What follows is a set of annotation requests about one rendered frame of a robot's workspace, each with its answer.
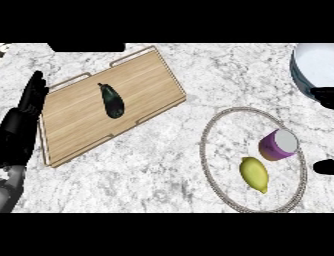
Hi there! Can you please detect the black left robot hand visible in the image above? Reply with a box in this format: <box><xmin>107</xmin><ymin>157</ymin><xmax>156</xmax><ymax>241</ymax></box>
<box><xmin>0</xmin><ymin>70</ymin><xmax>50</xmax><ymax>170</ymax></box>

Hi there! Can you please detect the white bowl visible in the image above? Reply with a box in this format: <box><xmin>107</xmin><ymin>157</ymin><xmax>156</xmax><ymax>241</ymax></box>
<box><xmin>288</xmin><ymin>43</ymin><xmax>334</xmax><ymax>102</ymax></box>

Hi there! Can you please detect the round marble placemat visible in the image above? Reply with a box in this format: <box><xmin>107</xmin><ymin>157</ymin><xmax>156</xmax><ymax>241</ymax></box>
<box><xmin>199</xmin><ymin>106</ymin><xmax>308</xmax><ymax>214</ymax></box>

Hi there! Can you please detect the yellow lemon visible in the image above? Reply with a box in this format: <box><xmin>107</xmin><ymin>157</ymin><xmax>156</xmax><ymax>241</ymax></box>
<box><xmin>237</xmin><ymin>156</ymin><xmax>270</xmax><ymax>195</ymax></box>

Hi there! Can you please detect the purple can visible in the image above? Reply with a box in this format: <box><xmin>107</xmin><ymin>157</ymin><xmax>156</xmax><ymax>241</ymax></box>
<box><xmin>256</xmin><ymin>128</ymin><xmax>299</xmax><ymax>162</ymax></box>

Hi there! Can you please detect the wooden cutting board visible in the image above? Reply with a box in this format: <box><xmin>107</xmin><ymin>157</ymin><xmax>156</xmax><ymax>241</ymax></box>
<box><xmin>36</xmin><ymin>45</ymin><xmax>187</xmax><ymax>169</ymax></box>

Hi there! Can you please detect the dark eggplant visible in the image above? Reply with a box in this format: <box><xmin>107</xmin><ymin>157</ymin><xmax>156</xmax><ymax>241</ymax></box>
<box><xmin>96</xmin><ymin>82</ymin><xmax>125</xmax><ymax>120</ymax></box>

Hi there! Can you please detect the black appliance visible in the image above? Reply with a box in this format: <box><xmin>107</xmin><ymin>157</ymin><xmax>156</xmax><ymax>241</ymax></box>
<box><xmin>47</xmin><ymin>43</ymin><xmax>127</xmax><ymax>53</ymax></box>

